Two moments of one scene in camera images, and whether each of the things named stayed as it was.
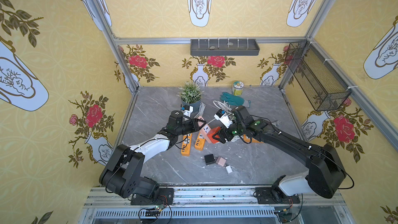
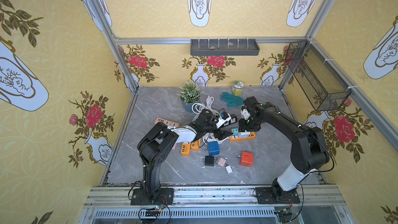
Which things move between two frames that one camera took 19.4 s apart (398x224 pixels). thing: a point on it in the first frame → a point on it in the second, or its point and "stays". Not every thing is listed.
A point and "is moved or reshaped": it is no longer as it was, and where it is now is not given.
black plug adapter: [209, 159] stays
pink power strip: [204, 130] is moved or reshaped
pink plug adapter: [221, 161] stays
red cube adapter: [212, 131] is moved or reshaped
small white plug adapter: [228, 169] stays
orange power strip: [186, 144] stays
